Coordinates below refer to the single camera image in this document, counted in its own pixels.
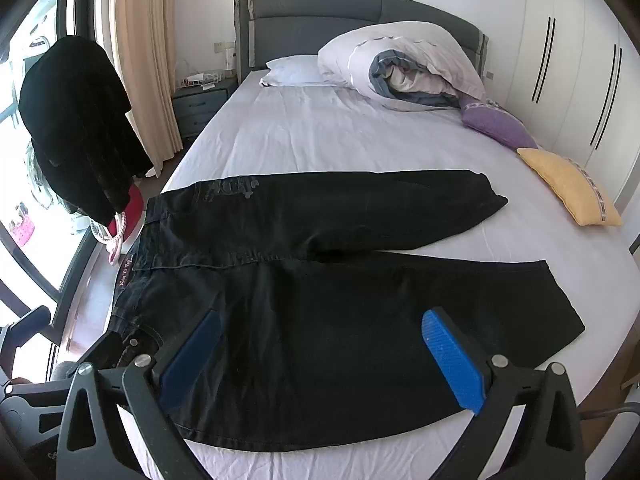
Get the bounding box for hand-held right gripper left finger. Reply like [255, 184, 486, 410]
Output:
[56, 306, 224, 480]

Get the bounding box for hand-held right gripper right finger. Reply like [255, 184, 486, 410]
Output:
[421, 307, 587, 480]

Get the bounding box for black denim pants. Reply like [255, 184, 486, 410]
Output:
[107, 170, 587, 453]

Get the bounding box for red bag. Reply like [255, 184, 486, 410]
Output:
[107, 185, 146, 253]

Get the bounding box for black office chair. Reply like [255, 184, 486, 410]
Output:
[0, 305, 76, 480]

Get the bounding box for yellow cushion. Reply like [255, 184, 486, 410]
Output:
[516, 147, 624, 227]

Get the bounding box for purple cushion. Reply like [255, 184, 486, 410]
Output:
[459, 95, 538, 150]

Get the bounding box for dark grey nightstand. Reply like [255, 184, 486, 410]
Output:
[172, 77, 240, 138]

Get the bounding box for black hanging garment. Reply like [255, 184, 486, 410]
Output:
[19, 36, 153, 226]

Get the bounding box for bed with white sheet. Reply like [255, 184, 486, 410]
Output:
[65, 67, 640, 480]

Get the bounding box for clear desk organizer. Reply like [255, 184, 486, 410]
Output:
[182, 72, 222, 88]

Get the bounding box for beige curtain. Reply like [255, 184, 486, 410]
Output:
[111, 0, 183, 178]

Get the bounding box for white pillow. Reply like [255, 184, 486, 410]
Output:
[260, 55, 341, 87]

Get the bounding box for white wardrobe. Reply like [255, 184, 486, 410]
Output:
[492, 0, 640, 221]

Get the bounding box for grey upholstered headboard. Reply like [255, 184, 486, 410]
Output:
[233, 0, 490, 86]

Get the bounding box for window with black frame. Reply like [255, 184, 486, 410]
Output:
[0, 0, 116, 361]

